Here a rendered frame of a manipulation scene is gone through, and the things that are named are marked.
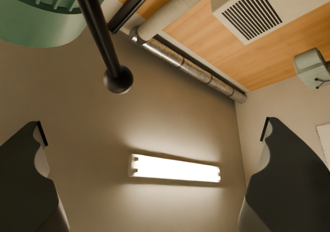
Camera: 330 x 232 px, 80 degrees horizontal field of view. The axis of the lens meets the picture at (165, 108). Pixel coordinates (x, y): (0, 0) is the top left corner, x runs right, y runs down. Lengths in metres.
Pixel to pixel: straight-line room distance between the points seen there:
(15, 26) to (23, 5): 0.04
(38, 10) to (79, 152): 1.38
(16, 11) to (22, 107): 1.31
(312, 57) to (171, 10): 1.28
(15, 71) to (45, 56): 0.23
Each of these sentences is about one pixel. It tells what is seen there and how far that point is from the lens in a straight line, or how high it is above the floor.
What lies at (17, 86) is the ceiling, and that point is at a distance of 1.61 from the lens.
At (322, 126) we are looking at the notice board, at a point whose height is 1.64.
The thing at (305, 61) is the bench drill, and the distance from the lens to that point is 2.19.
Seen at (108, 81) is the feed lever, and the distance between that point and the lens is 0.23.
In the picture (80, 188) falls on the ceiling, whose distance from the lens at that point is 1.58.
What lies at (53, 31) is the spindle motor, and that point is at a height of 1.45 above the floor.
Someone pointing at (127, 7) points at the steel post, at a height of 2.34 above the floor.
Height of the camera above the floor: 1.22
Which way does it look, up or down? 43 degrees up
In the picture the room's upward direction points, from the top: 113 degrees counter-clockwise
